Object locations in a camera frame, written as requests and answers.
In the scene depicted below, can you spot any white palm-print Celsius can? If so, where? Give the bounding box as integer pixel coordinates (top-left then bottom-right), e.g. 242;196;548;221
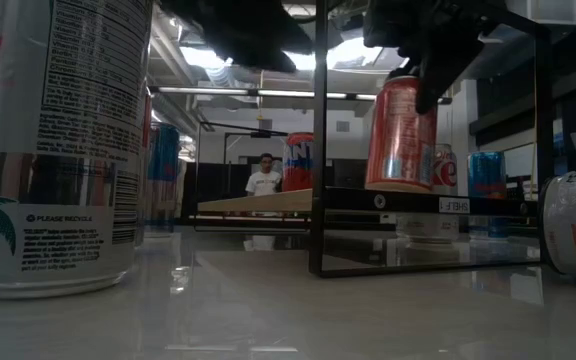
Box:
0;0;155;300

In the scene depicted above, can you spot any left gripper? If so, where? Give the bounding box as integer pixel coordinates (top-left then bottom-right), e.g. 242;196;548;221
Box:
160;0;314;73

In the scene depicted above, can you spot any silver Diet Coke can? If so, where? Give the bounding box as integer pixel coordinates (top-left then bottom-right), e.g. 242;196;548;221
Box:
396;143;460;245

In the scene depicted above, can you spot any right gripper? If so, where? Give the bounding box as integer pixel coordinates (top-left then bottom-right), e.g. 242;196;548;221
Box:
362;0;507;115

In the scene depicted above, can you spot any person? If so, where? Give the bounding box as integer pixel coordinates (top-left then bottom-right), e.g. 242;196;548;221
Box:
245;152;283;197

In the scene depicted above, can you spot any blue silver Red Bull can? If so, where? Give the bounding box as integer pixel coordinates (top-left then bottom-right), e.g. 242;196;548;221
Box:
143;122;182;236

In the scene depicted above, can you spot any bright ceiling light panel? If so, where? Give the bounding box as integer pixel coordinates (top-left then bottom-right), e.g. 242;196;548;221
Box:
180;37;412;74

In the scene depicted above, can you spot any long ceiling tube light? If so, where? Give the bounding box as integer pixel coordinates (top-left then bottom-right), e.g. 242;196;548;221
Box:
150;85;453;105

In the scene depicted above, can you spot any wooden shelf black metal frame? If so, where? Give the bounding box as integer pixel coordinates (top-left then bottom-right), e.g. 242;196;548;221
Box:
193;0;555;279

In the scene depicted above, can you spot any silver slim beverage can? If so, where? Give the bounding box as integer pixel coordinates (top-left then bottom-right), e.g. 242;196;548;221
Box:
539;169;576;280

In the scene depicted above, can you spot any black partition screen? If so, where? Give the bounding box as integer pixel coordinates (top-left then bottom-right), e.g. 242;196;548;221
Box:
181;162;252;219

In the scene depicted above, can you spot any white ceiling box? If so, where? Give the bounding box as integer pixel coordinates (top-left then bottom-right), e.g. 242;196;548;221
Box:
505;0;576;26

